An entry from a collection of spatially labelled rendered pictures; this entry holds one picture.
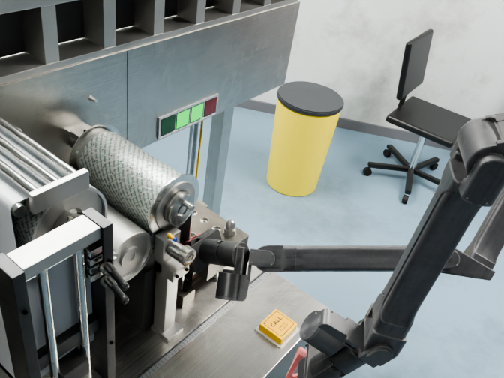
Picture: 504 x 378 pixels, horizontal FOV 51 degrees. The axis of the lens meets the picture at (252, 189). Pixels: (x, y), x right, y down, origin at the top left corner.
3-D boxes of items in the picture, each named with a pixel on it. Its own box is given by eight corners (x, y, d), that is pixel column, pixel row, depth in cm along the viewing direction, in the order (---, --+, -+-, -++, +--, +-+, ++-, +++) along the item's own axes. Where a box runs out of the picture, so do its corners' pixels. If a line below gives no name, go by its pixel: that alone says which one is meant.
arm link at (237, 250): (254, 243, 118) (238, 241, 114) (250, 274, 117) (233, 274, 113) (232, 241, 122) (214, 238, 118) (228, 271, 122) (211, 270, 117)
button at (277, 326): (280, 346, 131) (282, 340, 129) (258, 329, 134) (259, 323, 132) (296, 329, 135) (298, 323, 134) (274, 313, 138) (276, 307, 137)
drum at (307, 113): (320, 170, 362) (343, 87, 325) (321, 205, 330) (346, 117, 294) (263, 160, 362) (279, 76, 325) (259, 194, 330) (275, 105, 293)
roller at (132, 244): (108, 292, 109) (107, 250, 102) (34, 231, 120) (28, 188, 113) (152, 264, 117) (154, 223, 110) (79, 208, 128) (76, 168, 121)
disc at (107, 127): (70, 190, 123) (70, 133, 115) (68, 189, 123) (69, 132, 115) (120, 171, 133) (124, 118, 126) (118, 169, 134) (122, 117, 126)
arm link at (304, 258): (442, 245, 122) (459, 244, 111) (442, 271, 121) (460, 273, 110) (254, 245, 123) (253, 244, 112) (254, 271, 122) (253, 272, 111)
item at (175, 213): (167, 231, 111) (171, 202, 107) (161, 226, 112) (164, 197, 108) (192, 217, 117) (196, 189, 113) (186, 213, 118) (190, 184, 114)
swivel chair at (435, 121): (440, 163, 392) (493, 38, 336) (458, 214, 343) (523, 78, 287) (358, 149, 392) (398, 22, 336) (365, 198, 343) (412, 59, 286)
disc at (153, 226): (146, 246, 111) (153, 187, 104) (145, 245, 112) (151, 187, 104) (194, 220, 122) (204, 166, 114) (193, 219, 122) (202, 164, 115)
